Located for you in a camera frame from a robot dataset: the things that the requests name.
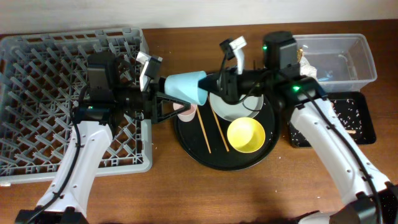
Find yellow bowl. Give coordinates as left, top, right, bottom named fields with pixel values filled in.
left=227, top=117, right=266, bottom=154

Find gold coffee sachet wrapper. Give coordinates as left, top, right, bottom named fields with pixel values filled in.
left=297, top=48, right=304, bottom=62

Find rice and peanut shell scraps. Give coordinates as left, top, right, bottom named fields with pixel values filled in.
left=289, top=98, right=367, bottom=147

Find right wooden chopstick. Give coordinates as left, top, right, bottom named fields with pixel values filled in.
left=207, top=96, right=229, bottom=152

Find black rectangular tray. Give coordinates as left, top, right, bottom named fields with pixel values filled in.
left=284, top=91, right=377, bottom=149

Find blue cup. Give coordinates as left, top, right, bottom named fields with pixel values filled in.
left=164, top=71, right=208, bottom=106

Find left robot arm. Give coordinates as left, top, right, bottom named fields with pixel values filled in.
left=15, top=52, right=190, bottom=223

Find grey dishwasher rack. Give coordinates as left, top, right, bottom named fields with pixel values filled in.
left=1, top=27, right=149, bottom=186

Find pink cup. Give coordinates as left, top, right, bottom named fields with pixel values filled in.
left=173, top=103, right=197, bottom=123

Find grey plate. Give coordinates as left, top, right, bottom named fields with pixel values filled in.
left=209, top=93, right=264, bottom=121

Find clear plastic bin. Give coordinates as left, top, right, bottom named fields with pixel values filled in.
left=294, top=34, right=377, bottom=93

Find left wooden chopstick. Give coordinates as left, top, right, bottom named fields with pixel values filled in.
left=196, top=107, right=211, bottom=154

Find wooden chopstick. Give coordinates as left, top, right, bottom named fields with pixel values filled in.
left=196, top=107, right=211, bottom=154
left=207, top=96, right=229, bottom=152

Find white napkin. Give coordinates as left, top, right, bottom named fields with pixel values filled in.
left=300, top=56, right=318, bottom=80

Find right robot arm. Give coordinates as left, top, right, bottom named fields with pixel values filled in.
left=198, top=31, right=397, bottom=223

